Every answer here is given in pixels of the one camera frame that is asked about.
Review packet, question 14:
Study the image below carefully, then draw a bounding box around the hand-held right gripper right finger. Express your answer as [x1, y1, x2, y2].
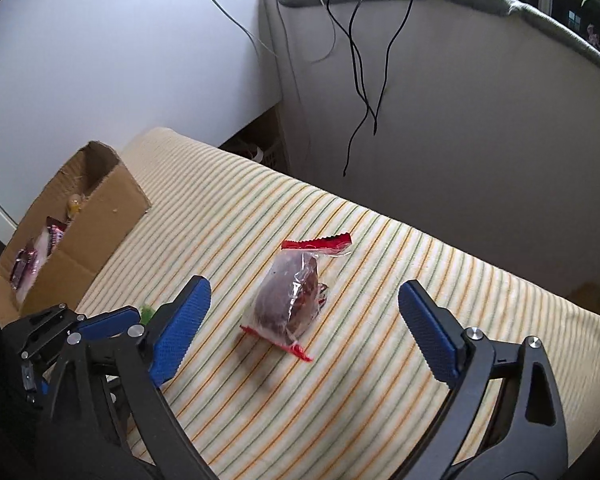
[398, 280, 568, 480]

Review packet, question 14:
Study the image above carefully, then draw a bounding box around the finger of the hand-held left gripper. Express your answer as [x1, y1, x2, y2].
[2, 305, 146, 356]

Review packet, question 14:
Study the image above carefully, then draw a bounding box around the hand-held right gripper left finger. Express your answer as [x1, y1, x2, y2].
[42, 275, 218, 480]

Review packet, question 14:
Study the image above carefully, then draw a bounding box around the brown chocolate bar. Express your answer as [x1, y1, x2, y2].
[45, 216, 68, 256]
[10, 247, 38, 291]

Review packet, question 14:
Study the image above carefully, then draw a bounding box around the cardboard box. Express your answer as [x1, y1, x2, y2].
[0, 141, 152, 328]

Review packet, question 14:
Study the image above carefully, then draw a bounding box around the brown cake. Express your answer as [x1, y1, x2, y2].
[240, 232, 353, 363]

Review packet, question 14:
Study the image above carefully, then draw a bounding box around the clear plastic bag pink print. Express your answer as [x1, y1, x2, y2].
[27, 225, 56, 281]

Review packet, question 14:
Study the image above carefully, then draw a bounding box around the striped blanket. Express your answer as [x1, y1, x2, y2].
[75, 127, 600, 480]

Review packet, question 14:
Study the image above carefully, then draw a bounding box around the dark plastic crate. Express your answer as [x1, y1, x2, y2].
[220, 110, 286, 168]

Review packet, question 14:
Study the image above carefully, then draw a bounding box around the white cabinet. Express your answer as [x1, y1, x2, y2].
[0, 0, 283, 233]

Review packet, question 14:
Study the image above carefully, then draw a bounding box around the black cable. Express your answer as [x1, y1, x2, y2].
[327, 0, 381, 136]
[342, 0, 431, 178]

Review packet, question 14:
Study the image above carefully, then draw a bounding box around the thin grey cable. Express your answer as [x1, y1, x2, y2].
[177, 0, 281, 56]

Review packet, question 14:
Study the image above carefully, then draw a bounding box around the white cable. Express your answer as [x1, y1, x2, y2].
[302, 0, 338, 63]

